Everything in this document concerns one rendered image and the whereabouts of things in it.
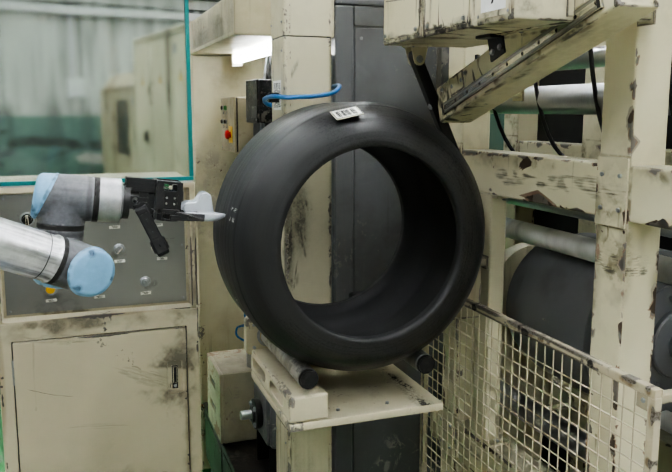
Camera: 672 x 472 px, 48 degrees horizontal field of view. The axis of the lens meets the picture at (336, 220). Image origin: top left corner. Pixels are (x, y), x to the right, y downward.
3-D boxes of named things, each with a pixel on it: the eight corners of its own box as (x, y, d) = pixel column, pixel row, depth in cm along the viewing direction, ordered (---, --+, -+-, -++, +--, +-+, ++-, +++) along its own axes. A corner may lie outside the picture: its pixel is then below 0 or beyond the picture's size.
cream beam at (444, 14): (380, 46, 193) (381, -13, 191) (466, 48, 201) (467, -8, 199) (510, 19, 136) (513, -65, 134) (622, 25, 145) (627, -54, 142)
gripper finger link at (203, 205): (230, 195, 156) (185, 191, 153) (227, 223, 156) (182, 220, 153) (227, 193, 159) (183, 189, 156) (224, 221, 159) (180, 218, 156)
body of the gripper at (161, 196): (187, 183, 152) (125, 178, 148) (183, 225, 153) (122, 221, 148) (181, 180, 159) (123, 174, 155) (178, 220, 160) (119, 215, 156)
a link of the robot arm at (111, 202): (97, 224, 146) (95, 217, 155) (123, 226, 148) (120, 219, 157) (101, 179, 145) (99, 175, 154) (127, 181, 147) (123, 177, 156)
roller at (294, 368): (279, 335, 194) (265, 346, 193) (270, 322, 192) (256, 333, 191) (323, 381, 161) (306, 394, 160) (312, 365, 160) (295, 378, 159)
